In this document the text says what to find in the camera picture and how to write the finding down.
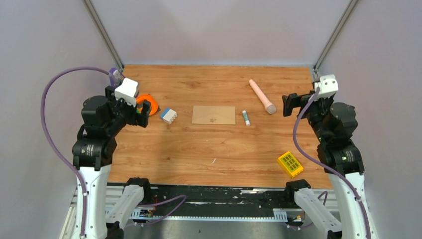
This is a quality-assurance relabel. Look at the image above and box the green white glue stick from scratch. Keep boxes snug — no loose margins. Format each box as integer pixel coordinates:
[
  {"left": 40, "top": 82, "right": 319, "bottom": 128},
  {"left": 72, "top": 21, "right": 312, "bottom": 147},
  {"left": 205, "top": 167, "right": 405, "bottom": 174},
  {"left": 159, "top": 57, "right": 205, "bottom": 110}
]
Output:
[{"left": 242, "top": 110, "right": 251, "bottom": 126}]

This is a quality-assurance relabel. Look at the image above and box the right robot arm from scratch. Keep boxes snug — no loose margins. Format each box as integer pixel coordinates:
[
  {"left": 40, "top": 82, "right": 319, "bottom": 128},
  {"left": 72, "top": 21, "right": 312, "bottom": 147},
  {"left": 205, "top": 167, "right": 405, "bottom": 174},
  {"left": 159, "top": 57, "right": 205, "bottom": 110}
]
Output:
[{"left": 282, "top": 91, "right": 378, "bottom": 239}]

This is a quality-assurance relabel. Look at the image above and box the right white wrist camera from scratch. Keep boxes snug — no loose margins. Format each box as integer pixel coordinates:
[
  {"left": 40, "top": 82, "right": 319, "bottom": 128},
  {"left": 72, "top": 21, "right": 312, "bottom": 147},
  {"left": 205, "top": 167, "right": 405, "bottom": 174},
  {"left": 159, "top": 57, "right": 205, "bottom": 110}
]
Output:
[{"left": 313, "top": 74, "right": 339, "bottom": 101}]

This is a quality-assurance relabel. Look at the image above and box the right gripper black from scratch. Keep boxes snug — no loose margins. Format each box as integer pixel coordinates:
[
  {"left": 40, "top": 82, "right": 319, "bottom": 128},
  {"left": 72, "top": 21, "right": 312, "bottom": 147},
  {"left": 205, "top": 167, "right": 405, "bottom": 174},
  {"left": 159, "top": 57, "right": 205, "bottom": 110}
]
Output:
[{"left": 282, "top": 90, "right": 331, "bottom": 141}]

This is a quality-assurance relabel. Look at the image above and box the yellow toy block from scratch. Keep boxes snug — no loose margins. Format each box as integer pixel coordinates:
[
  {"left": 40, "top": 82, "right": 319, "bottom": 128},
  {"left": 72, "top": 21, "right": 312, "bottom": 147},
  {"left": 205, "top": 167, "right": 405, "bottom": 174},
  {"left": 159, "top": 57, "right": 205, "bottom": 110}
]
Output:
[{"left": 276, "top": 151, "right": 304, "bottom": 178}]

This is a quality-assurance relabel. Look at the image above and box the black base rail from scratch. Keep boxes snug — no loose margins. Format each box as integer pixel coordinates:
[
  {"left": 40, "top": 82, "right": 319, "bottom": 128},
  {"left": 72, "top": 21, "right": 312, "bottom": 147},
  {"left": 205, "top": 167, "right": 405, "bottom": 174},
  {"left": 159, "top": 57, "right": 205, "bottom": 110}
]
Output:
[{"left": 141, "top": 184, "right": 305, "bottom": 219}]

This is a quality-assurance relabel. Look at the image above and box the purple holder stand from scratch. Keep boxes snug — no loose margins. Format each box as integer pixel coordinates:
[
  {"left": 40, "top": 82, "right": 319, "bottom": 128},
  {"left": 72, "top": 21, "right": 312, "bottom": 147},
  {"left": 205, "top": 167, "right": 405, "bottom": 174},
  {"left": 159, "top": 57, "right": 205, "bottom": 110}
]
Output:
[{"left": 108, "top": 68, "right": 125, "bottom": 88}]

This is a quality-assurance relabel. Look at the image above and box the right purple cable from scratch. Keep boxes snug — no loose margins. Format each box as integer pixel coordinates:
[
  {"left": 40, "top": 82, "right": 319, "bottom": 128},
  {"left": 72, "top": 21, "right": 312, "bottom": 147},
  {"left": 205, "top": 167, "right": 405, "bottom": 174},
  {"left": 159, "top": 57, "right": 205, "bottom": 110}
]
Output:
[{"left": 292, "top": 87, "right": 373, "bottom": 239}]

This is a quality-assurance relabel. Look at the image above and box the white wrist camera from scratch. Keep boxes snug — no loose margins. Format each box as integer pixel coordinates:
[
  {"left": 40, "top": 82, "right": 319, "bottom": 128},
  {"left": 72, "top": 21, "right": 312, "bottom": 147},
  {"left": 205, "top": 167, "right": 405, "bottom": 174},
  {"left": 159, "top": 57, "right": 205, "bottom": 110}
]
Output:
[
  {"left": 313, "top": 74, "right": 339, "bottom": 101},
  {"left": 114, "top": 78, "right": 139, "bottom": 107}
]

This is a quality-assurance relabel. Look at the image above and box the brown paper envelope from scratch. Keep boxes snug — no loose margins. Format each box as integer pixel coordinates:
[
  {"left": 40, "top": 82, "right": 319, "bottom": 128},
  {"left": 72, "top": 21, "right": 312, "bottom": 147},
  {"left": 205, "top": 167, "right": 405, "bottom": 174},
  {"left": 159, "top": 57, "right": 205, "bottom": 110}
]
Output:
[{"left": 192, "top": 106, "right": 236, "bottom": 125}]

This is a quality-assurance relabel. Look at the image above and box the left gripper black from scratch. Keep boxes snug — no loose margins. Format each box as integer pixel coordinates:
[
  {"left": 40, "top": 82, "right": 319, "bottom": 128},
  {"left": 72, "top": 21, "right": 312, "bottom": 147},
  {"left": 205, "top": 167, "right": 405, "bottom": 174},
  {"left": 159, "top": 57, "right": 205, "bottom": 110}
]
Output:
[{"left": 105, "top": 85, "right": 151, "bottom": 134}]

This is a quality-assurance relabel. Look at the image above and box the purple cable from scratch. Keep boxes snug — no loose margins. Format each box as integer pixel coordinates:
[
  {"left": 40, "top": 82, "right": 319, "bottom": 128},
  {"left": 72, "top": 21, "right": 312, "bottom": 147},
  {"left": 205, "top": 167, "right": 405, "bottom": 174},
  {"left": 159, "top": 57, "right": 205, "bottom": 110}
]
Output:
[
  {"left": 40, "top": 66, "right": 114, "bottom": 239},
  {"left": 292, "top": 87, "right": 373, "bottom": 239}
]

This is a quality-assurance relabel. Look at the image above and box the pink cylindrical tube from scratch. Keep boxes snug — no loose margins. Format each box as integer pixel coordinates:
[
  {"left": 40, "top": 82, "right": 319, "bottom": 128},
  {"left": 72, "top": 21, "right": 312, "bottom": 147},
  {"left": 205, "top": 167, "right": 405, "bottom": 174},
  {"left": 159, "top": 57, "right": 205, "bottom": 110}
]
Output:
[{"left": 248, "top": 79, "right": 277, "bottom": 115}]

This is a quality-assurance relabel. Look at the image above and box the blue white toy block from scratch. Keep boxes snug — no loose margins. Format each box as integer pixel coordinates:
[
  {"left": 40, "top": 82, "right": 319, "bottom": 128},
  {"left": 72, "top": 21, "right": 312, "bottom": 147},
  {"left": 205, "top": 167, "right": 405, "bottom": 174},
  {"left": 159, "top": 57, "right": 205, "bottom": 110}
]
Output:
[{"left": 160, "top": 108, "right": 178, "bottom": 124}]

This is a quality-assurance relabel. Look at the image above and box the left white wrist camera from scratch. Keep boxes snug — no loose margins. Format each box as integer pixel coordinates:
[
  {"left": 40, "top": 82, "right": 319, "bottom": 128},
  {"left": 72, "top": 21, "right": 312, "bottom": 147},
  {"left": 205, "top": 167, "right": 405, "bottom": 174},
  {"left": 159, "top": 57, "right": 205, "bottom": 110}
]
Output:
[{"left": 114, "top": 78, "right": 139, "bottom": 107}]

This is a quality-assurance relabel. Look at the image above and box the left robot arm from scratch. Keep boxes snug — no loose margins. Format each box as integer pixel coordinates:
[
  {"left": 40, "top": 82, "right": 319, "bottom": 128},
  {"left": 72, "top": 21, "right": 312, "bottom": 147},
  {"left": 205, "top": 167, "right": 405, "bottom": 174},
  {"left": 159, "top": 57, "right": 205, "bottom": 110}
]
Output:
[{"left": 72, "top": 96, "right": 152, "bottom": 239}]

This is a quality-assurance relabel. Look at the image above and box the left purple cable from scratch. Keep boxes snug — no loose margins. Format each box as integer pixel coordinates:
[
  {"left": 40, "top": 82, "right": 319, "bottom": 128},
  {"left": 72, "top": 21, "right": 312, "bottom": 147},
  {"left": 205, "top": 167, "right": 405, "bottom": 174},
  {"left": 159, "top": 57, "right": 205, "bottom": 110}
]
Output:
[{"left": 40, "top": 66, "right": 114, "bottom": 239}]

